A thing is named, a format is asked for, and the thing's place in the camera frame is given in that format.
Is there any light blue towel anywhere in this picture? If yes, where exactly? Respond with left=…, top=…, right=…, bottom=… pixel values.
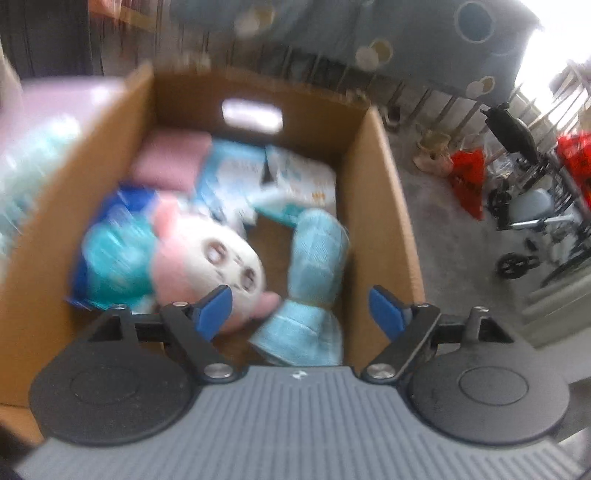
left=248, top=208, right=352, bottom=368

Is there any blue dotted blanket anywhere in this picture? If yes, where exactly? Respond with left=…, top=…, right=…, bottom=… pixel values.
left=168, top=0, right=546, bottom=109

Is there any cardboard box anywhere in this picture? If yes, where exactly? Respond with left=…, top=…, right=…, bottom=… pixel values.
left=0, top=62, right=426, bottom=444

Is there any white teal wet wipes pack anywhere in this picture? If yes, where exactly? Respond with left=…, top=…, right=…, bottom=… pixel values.
left=247, top=145, right=337, bottom=227

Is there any red plastic bag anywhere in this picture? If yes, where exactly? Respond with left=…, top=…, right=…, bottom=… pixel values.
left=555, top=130, right=591, bottom=210
left=449, top=148, right=486, bottom=221

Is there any blue tissue pack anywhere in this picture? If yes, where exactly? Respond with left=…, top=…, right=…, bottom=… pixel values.
left=65, top=185, right=162, bottom=312

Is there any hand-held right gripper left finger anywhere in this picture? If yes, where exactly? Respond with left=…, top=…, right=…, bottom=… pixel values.
left=87, top=284, right=240, bottom=385

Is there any wheelchair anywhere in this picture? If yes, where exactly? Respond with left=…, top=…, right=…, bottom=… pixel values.
left=480, top=102, right=591, bottom=288

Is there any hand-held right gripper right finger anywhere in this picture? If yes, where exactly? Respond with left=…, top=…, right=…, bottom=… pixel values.
left=360, top=284, right=514, bottom=385

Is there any dark cabinet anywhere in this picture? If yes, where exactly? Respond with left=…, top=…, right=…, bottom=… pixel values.
left=7, top=0, right=105, bottom=81

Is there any blue bandage box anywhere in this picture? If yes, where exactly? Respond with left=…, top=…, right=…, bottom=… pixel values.
left=194, top=139, right=271, bottom=227

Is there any white green plastic bag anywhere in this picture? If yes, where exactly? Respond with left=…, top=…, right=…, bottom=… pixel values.
left=0, top=113, right=86, bottom=264

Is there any beige slipper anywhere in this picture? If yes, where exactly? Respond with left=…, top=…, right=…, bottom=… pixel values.
left=412, top=152, right=454, bottom=179
left=416, top=130, right=451, bottom=160

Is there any pink cloth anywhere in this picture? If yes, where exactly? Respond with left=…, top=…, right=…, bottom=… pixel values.
left=129, top=129, right=214, bottom=192

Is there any pink plush toy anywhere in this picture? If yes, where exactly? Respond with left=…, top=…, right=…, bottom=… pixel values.
left=150, top=203, right=283, bottom=335

